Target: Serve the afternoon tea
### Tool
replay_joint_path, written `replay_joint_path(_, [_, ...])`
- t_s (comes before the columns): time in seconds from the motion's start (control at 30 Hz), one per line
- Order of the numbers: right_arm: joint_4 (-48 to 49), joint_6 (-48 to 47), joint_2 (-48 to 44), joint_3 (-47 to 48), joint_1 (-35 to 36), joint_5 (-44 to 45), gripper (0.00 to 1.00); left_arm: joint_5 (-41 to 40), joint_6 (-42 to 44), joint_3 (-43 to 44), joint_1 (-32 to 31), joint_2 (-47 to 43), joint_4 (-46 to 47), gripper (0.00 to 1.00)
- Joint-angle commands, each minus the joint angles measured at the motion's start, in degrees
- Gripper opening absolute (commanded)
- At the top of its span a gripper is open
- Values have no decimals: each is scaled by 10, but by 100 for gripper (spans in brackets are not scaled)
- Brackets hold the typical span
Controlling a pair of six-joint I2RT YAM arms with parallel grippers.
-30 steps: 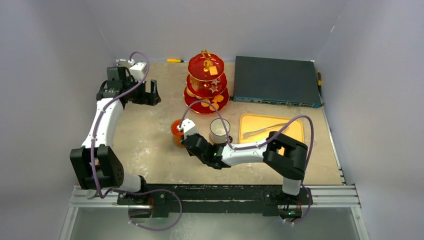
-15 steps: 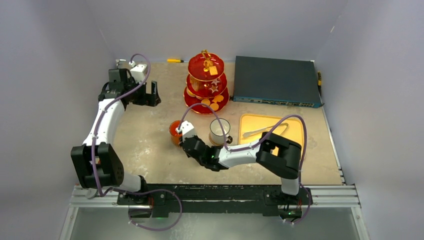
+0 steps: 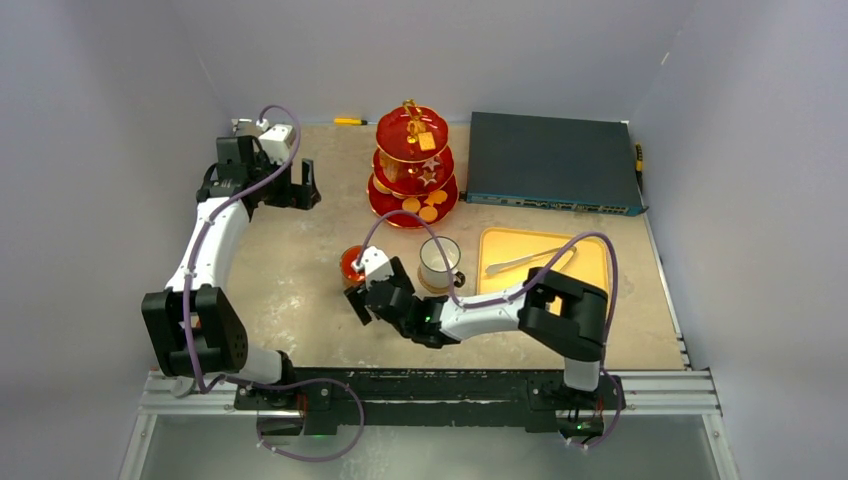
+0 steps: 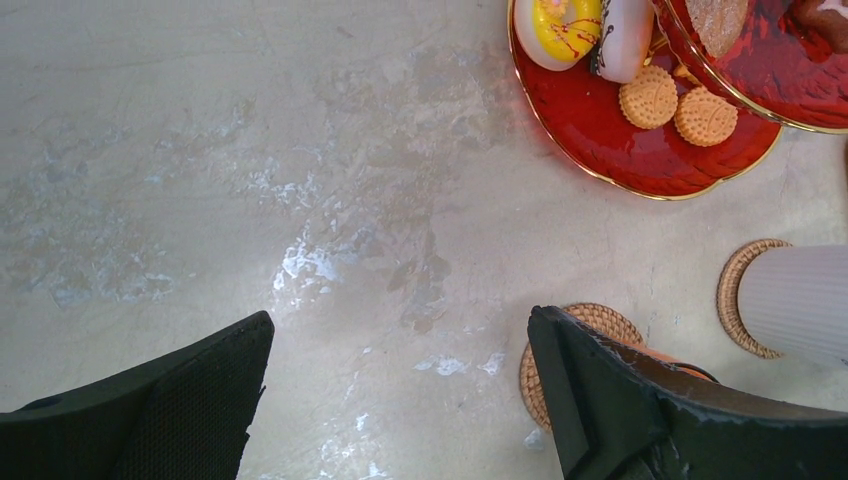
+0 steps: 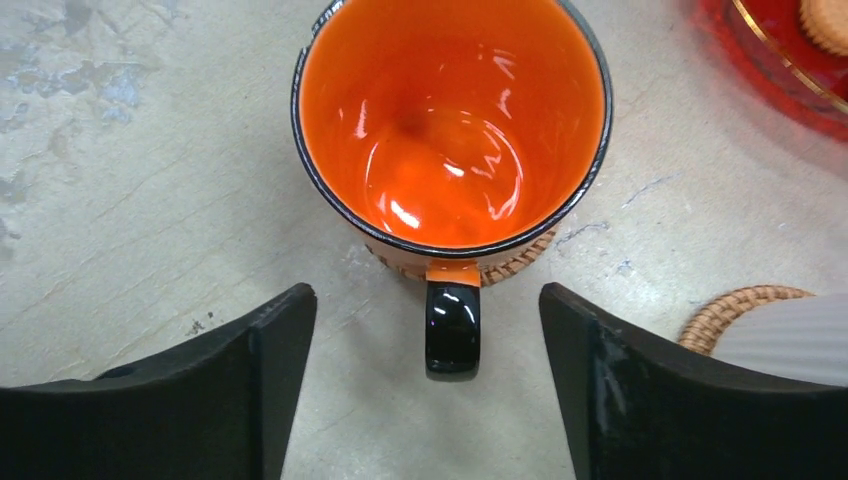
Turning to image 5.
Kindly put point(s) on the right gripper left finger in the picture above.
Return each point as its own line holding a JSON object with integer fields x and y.
{"x": 218, "y": 406}

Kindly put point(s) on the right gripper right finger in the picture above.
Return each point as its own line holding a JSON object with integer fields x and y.
{"x": 635, "y": 405}

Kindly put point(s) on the white enamel mug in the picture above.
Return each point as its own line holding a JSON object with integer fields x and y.
{"x": 803, "y": 339}

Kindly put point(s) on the orange mug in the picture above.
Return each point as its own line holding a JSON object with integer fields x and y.
{"x": 451, "y": 134}

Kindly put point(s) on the red three-tier cake stand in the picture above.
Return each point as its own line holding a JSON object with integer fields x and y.
{"x": 766, "y": 43}

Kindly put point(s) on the round biscuit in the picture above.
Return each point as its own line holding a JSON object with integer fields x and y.
{"x": 825, "y": 23}

